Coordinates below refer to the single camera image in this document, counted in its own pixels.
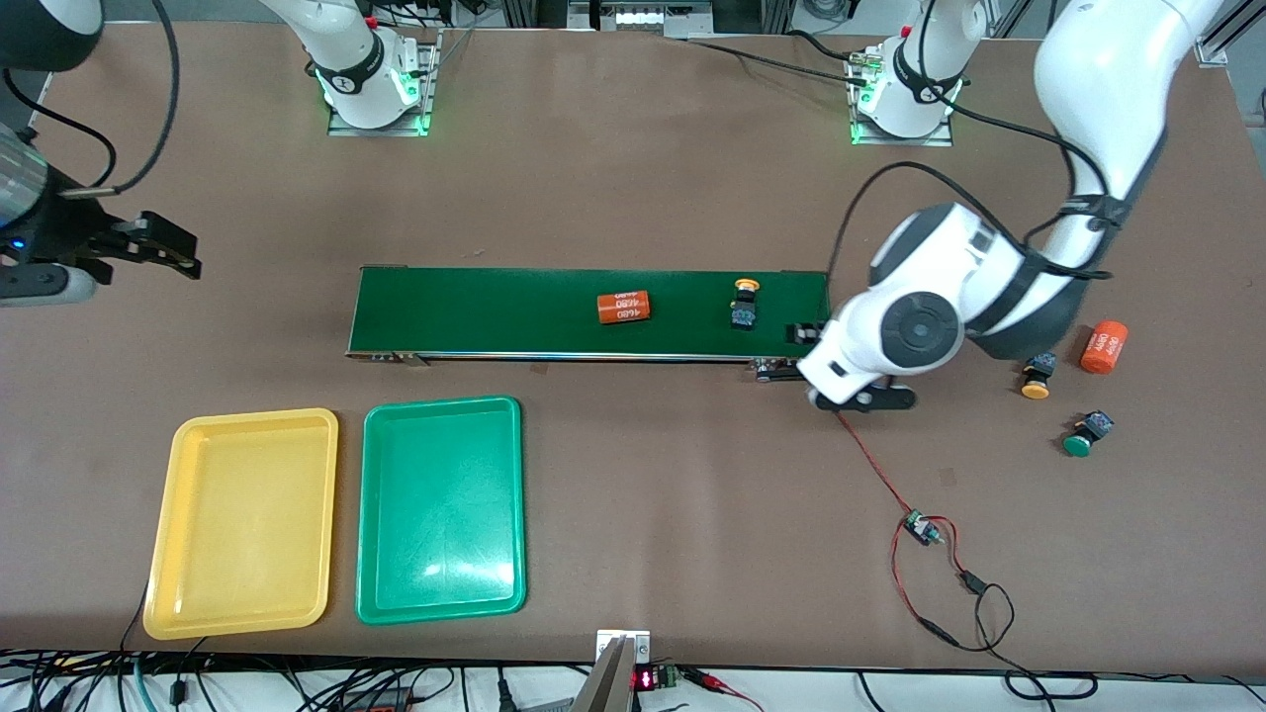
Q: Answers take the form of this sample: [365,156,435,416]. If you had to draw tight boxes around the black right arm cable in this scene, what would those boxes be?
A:
[0,0,181,197]

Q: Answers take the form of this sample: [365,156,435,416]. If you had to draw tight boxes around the grey metal camera bracket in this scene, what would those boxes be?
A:
[572,629,654,712]

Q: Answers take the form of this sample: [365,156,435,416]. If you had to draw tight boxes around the black cable to arm base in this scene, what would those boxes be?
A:
[682,30,876,88]

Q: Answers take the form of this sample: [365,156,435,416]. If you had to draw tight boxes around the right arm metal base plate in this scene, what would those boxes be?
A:
[327,30,442,137]

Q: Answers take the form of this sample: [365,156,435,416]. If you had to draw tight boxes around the red black twisted wire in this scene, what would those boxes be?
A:
[834,407,919,520]

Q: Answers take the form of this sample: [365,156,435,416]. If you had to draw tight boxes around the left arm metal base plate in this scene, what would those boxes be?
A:
[849,47,956,147]

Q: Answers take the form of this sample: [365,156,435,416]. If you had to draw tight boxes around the red power lead wires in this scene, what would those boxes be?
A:
[890,514,982,634]

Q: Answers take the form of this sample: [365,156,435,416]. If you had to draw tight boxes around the red alligator clip lead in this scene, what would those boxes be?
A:
[682,667,765,712]

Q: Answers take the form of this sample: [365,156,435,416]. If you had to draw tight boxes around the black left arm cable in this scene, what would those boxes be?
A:
[829,0,1114,288]

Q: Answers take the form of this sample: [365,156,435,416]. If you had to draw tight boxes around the orange 4680 battery cylinder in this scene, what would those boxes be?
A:
[1079,320,1130,376]
[596,290,652,325]

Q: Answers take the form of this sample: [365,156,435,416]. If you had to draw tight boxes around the green mushroom push button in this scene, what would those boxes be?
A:
[1062,410,1117,459]

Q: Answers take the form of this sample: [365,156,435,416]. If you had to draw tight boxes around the yellow plastic tray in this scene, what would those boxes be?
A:
[142,407,340,641]

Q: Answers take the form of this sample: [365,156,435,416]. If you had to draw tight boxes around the black looped power cable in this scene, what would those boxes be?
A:
[915,572,1099,703]

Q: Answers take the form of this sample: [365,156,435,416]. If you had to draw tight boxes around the lit white control box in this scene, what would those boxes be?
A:
[591,0,715,39]

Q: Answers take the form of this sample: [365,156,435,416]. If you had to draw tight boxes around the green conveyor belt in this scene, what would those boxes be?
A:
[344,264,840,384]

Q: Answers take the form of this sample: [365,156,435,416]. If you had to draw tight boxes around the green plastic tray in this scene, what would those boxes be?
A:
[355,396,527,626]

